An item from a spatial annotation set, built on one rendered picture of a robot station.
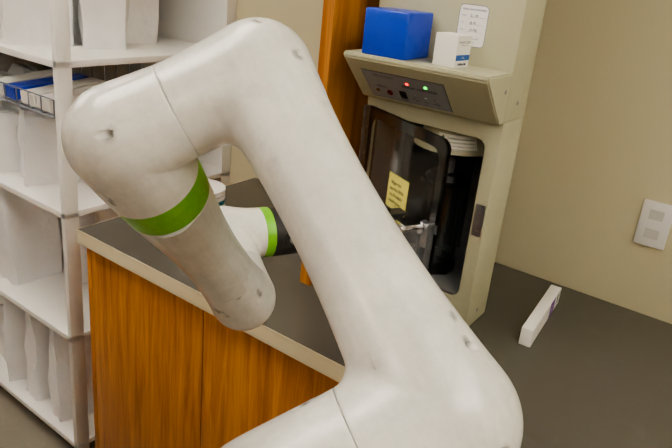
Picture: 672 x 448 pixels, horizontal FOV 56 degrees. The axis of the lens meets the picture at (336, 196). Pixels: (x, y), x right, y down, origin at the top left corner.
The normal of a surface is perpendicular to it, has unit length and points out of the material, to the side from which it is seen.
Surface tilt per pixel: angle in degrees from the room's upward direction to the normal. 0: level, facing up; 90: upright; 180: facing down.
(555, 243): 90
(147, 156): 99
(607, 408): 0
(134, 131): 77
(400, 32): 90
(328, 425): 25
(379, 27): 90
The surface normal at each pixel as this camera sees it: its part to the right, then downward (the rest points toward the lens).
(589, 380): 0.10, -0.94
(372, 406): -0.29, -0.72
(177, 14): -0.59, 0.22
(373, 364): -0.69, -0.12
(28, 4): 0.42, 0.43
